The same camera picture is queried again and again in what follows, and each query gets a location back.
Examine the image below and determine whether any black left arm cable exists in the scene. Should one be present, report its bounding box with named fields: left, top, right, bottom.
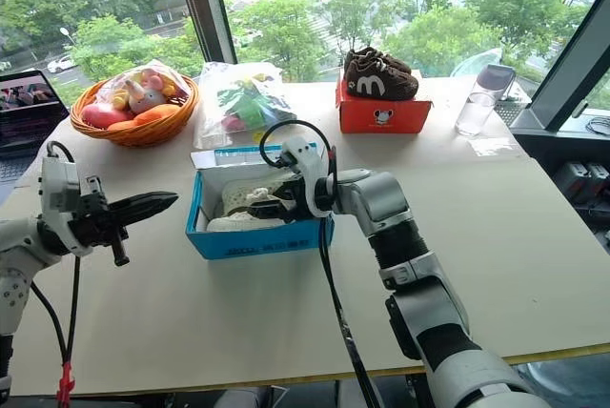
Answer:
left=28, top=140, right=82, bottom=408

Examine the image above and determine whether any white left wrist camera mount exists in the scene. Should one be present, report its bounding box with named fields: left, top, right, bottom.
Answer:
left=37, top=156, right=92, bottom=257

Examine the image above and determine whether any orange cardboard shoebox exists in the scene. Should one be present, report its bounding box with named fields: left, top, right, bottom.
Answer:
left=335, top=77, right=434, bottom=134

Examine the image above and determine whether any dark slanted window frame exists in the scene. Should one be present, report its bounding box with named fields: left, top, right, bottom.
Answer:
left=510, top=0, right=610, bottom=133

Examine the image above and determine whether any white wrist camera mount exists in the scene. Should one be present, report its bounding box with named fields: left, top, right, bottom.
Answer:
left=37, top=156, right=92, bottom=257
left=279, top=137, right=336, bottom=218

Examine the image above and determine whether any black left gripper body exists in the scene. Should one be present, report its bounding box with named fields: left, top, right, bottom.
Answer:
left=70, top=175, right=132, bottom=268

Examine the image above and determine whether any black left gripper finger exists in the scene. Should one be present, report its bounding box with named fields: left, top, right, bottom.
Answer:
left=113, top=206, right=173, bottom=234
left=107, top=191, right=180, bottom=213

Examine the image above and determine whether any metal grater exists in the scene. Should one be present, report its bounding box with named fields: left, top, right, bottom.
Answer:
left=494, top=92, right=533, bottom=126

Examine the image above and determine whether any red cable clip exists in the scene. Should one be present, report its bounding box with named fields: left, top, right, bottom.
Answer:
left=55, top=362, right=76, bottom=405

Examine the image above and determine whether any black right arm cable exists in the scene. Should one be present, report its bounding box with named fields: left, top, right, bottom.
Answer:
left=259, top=120, right=385, bottom=408

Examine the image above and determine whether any clear plastic water bottle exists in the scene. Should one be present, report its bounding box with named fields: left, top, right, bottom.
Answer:
left=454, top=64, right=517, bottom=138

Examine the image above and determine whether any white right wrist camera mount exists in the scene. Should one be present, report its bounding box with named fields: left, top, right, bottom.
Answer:
left=279, top=137, right=336, bottom=218

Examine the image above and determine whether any orange toy fruit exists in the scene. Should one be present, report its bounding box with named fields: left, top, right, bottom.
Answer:
left=107, top=103, right=183, bottom=133

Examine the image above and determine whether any clear bag of plush toys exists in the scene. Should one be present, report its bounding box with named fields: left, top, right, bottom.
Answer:
left=96, top=59, right=191, bottom=118

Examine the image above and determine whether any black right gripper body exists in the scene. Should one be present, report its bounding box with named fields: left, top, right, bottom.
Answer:
left=269, top=173, right=319, bottom=225

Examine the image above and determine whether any brown suede shoe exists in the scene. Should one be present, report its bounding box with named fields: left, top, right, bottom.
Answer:
left=343, top=46, right=412, bottom=73
left=343, top=58, right=420, bottom=102

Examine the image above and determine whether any blue cardboard shoebox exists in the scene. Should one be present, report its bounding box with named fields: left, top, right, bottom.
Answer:
left=185, top=142, right=336, bottom=261

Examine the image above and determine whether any pink toy fruit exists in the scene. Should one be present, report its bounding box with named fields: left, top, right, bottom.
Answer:
left=81, top=101, right=135, bottom=129

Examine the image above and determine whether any dark window pillar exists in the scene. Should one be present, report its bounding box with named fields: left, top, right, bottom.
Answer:
left=170, top=0, right=238, bottom=66

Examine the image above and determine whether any open laptop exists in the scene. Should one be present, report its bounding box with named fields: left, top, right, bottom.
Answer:
left=0, top=69, right=71, bottom=207

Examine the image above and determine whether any orange woven basket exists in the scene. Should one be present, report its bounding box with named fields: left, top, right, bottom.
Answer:
left=70, top=71, right=201, bottom=149

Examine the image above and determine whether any cream white mesh shoe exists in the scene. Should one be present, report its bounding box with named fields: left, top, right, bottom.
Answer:
left=205, top=211, right=288, bottom=234
left=220, top=177, right=287, bottom=216

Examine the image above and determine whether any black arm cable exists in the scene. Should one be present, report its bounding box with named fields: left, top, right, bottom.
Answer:
left=259, top=120, right=385, bottom=408
left=28, top=140, right=82, bottom=408

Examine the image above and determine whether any clear bag of green toys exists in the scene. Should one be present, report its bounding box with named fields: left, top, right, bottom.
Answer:
left=193, top=61, right=298, bottom=152

